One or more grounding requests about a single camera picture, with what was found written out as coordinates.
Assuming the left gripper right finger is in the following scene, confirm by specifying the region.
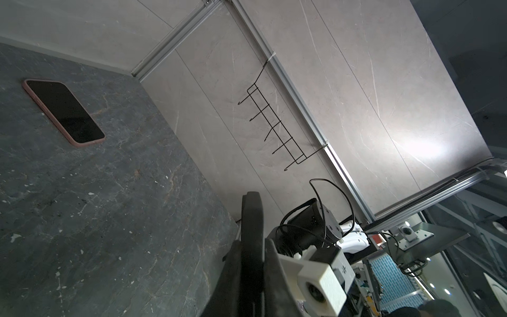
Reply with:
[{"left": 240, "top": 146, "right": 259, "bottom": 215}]
[{"left": 264, "top": 239, "right": 302, "bottom": 317}]

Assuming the phone with pink edge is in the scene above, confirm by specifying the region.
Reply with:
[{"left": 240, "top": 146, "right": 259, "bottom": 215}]
[{"left": 22, "top": 79, "right": 106, "bottom": 147}]

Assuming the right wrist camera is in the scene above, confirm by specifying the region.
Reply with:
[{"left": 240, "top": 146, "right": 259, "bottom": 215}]
[{"left": 279, "top": 246, "right": 355, "bottom": 316}]

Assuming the black phone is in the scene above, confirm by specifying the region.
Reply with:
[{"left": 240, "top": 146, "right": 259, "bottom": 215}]
[{"left": 240, "top": 192, "right": 264, "bottom": 316}]

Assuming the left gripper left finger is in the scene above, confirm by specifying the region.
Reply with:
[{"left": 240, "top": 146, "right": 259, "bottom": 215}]
[{"left": 201, "top": 240, "right": 242, "bottom": 317}]

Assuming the black wire hook rack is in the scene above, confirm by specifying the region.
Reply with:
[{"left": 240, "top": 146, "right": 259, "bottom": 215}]
[{"left": 238, "top": 52, "right": 328, "bottom": 171}]

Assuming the overhead camera on mount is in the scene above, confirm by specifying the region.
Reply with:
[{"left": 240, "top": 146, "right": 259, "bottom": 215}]
[{"left": 388, "top": 222, "right": 470, "bottom": 269}]

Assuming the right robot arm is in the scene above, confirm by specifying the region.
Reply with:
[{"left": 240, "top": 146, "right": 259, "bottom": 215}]
[{"left": 268, "top": 198, "right": 370, "bottom": 256}]

